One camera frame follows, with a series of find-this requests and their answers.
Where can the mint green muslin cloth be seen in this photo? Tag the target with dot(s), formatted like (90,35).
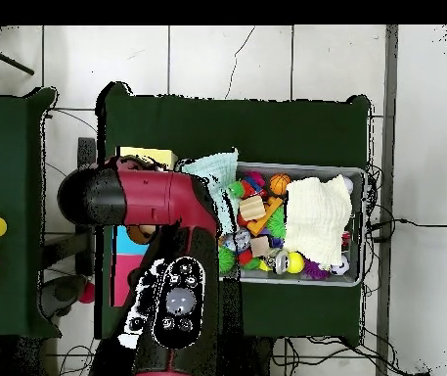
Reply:
(215,168)

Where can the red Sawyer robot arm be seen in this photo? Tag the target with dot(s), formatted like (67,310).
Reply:
(148,199)

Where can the clear mesh bin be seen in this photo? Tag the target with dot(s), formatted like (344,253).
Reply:
(305,169)

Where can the wooden box with three holes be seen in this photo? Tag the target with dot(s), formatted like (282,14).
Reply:
(129,246)

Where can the ridged wooden block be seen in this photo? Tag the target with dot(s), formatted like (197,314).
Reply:
(252,207)

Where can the clear glitter ball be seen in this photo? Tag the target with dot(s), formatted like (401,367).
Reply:
(242,239)

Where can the green spiky ball with eyes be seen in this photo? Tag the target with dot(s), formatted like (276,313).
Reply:
(227,260)

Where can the small orange basketball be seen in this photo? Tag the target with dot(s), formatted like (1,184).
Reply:
(279,184)

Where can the yellow ball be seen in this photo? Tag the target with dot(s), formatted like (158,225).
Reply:
(295,262)

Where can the cream muslin cloth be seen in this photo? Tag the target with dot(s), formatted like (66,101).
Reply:
(317,219)

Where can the black padded upright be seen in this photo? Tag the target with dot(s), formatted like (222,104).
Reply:
(86,152)

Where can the dark green side table cloth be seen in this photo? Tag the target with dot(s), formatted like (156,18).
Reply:
(4,305)

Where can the black tripod leg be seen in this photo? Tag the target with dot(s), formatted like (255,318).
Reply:
(8,60)

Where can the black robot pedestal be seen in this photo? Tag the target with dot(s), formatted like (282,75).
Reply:
(258,360)

